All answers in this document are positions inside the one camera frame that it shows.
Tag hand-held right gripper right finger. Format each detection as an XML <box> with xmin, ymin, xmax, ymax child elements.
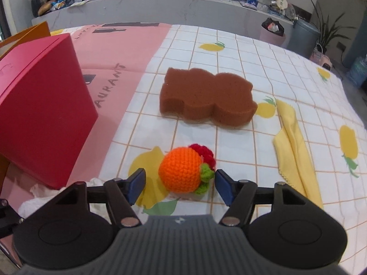
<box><xmin>215</xmin><ymin>169</ymin><xmax>309</xmax><ymax>228</ymax></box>

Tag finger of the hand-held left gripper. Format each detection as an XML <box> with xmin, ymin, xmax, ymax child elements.
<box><xmin>0</xmin><ymin>198</ymin><xmax>25</xmax><ymax>239</ymax></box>

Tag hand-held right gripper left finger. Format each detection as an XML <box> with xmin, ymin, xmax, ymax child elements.
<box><xmin>54</xmin><ymin>168</ymin><xmax>147</xmax><ymax>228</ymax></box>

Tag crocheted orange toy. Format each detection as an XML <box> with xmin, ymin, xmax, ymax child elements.
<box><xmin>158</xmin><ymin>143</ymin><xmax>216</xmax><ymax>194</ymax></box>

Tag white crumpled tissue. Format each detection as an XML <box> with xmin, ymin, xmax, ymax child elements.
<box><xmin>18</xmin><ymin>178</ymin><xmax>104</xmax><ymax>217</ymax></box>

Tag yellow cloth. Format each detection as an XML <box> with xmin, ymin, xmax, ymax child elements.
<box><xmin>272</xmin><ymin>99</ymin><xmax>324</xmax><ymax>209</ymax></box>

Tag brown sponge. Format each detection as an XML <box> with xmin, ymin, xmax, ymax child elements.
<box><xmin>159</xmin><ymin>68</ymin><xmax>258</xmax><ymax>129</ymax></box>

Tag red box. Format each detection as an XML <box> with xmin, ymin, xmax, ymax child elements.
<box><xmin>0</xmin><ymin>33</ymin><xmax>99</xmax><ymax>190</ymax></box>

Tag fruit print checkered blanket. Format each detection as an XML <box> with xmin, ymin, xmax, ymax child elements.
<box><xmin>0</xmin><ymin>23</ymin><xmax>367</xmax><ymax>275</ymax></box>

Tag pink printed sheet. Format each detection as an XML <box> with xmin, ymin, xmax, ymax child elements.
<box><xmin>0</xmin><ymin>23</ymin><xmax>173</xmax><ymax>207</ymax></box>

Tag pink trash bin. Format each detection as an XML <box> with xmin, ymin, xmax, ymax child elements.
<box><xmin>259</xmin><ymin>17</ymin><xmax>286</xmax><ymax>48</ymax></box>

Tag pink small heater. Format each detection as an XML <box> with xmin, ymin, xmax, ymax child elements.
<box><xmin>309</xmin><ymin>43</ymin><xmax>333</xmax><ymax>71</ymax></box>

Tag grey trash can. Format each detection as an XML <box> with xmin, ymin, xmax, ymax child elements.
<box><xmin>287</xmin><ymin>19</ymin><xmax>321</xmax><ymax>59</ymax></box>

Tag blue water jug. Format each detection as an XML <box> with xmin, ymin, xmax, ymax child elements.
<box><xmin>347</xmin><ymin>55</ymin><xmax>367</xmax><ymax>88</ymax></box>

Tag white marble tv console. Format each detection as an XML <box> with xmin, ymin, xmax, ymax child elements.
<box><xmin>31</xmin><ymin>0</ymin><xmax>296</xmax><ymax>38</ymax></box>

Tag green potted plant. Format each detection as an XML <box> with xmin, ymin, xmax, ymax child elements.
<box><xmin>311</xmin><ymin>0</ymin><xmax>356</xmax><ymax>55</ymax></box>

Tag brown bread loaf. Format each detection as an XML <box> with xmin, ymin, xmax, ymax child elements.
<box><xmin>37</xmin><ymin>0</ymin><xmax>57</xmax><ymax>17</ymax></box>

